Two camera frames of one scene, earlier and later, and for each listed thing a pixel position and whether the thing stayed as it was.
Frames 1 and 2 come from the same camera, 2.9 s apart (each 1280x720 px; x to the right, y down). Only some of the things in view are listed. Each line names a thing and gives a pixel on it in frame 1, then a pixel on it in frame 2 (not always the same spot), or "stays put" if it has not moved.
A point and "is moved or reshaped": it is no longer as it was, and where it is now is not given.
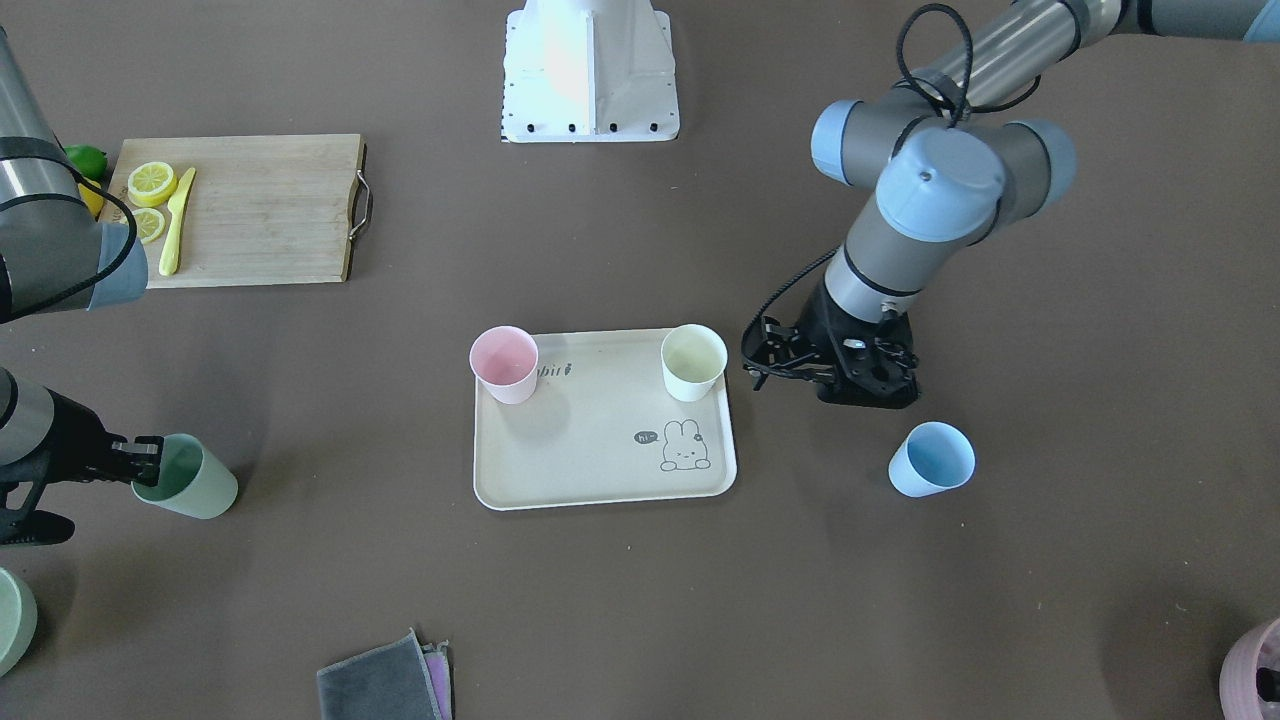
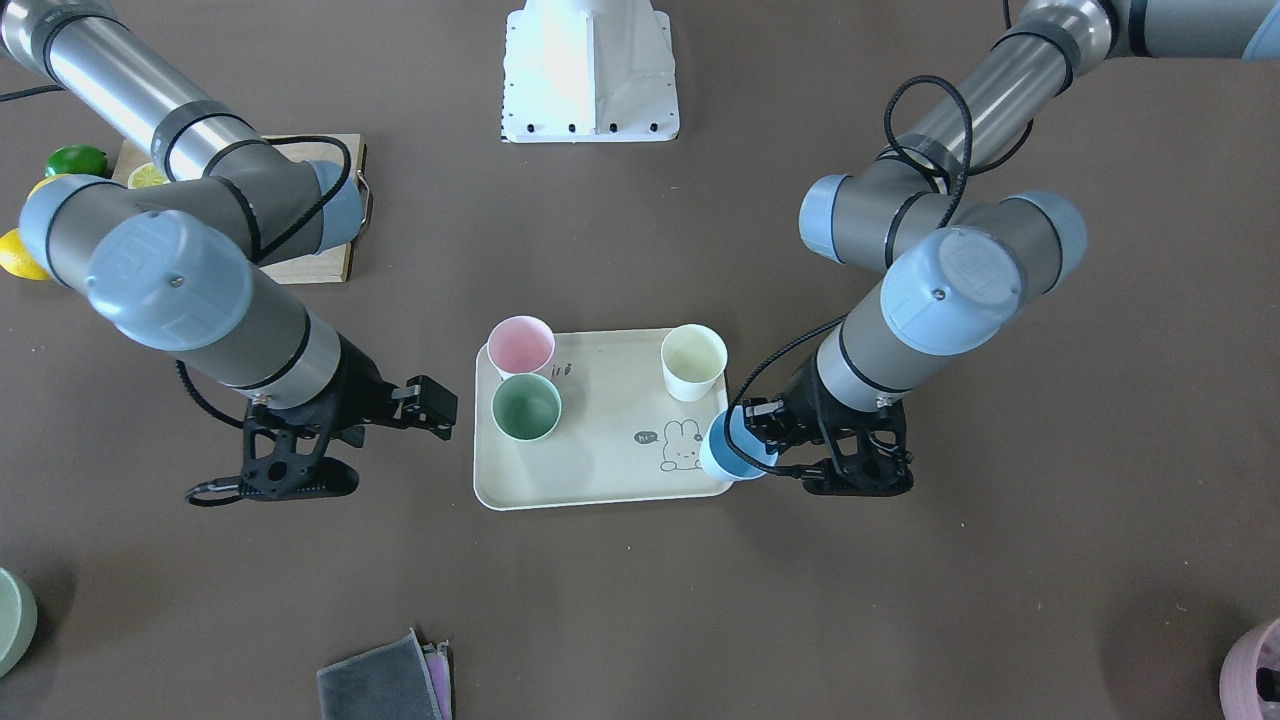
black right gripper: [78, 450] to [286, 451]
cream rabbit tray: [603, 425] stays put
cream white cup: [693, 358] stays put
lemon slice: [151, 184] stays put
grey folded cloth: [399, 679] stays put
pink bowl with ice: [1249, 681] stays put
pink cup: [505, 361] is moved or reshaped
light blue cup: [935, 457] to [720, 460]
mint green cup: [191, 483] to [526, 406]
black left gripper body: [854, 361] to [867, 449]
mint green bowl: [19, 621] stays put
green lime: [88, 160] stays put
